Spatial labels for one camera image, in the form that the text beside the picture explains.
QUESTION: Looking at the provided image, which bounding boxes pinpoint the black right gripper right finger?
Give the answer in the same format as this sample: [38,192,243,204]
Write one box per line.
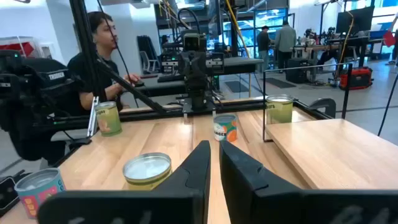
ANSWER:
[219,141,398,224]

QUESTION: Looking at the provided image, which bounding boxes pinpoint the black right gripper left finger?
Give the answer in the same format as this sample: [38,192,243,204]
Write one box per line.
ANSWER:
[37,139,212,224]

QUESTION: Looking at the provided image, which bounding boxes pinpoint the green labelled tin can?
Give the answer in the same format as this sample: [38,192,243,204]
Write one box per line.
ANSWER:
[94,101,123,138]
[122,152,173,191]
[266,94,294,125]

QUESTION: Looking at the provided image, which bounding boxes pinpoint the small teal orange tin can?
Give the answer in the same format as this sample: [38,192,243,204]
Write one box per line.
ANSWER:
[213,113,239,143]

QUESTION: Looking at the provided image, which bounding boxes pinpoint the small teal pink tin can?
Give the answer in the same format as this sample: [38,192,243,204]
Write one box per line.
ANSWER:
[14,167,66,220]

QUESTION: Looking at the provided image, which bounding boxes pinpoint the black electronics rack unit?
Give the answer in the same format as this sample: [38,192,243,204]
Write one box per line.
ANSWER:
[160,51,225,75]

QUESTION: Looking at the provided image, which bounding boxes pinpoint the black backlit keyboard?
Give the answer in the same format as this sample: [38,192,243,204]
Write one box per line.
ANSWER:
[157,73,185,83]

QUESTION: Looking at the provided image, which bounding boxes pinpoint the black low desk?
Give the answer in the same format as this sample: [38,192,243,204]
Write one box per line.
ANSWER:
[136,74,187,98]

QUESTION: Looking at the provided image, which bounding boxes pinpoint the plain black floor mat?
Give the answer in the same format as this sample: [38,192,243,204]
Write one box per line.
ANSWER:
[224,80,250,93]
[264,77,297,89]

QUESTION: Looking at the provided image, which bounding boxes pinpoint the black standing desk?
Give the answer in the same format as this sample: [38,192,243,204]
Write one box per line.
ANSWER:
[206,57,265,98]

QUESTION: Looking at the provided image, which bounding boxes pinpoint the black folded panels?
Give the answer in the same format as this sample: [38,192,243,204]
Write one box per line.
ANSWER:
[136,35,159,63]

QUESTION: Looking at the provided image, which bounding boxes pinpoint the person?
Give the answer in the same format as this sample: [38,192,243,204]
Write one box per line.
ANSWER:
[67,11,141,116]
[256,25,272,73]
[274,20,298,75]

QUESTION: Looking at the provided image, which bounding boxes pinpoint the black equipment case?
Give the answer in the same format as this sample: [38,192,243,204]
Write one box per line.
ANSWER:
[285,58,313,84]

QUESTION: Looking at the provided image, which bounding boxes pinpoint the black background workbench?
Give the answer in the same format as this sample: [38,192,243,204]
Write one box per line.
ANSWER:
[292,35,385,78]

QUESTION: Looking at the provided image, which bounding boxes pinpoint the red black tool case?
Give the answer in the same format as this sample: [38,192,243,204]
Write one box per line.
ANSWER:
[338,67,374,91]

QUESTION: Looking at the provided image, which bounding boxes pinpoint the thin black slanted pole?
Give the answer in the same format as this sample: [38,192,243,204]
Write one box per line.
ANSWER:
[377,81,398,138]

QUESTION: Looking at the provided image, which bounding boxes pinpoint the red and white sign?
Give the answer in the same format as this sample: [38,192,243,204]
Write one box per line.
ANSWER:
[0,35,43,59]

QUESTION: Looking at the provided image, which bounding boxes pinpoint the red flag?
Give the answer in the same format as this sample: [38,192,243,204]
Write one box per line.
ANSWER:
[382,28,397,48]

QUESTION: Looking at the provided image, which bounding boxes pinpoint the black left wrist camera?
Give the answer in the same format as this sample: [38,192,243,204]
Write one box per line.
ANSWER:
[182,30,208,52]

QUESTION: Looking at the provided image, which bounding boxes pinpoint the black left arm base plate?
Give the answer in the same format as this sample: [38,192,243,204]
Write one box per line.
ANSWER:
[182,99,218,118]

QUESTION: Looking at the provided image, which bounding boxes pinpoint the yellow hanging cable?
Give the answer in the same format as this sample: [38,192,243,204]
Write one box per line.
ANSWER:
[224,0,251,58]

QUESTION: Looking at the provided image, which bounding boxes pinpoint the black aluminium table frame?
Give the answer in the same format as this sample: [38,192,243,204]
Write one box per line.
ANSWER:
[51,0,333,130]

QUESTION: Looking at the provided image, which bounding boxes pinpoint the large black wall monitor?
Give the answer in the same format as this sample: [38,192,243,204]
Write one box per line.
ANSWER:
[335,5,376,35]

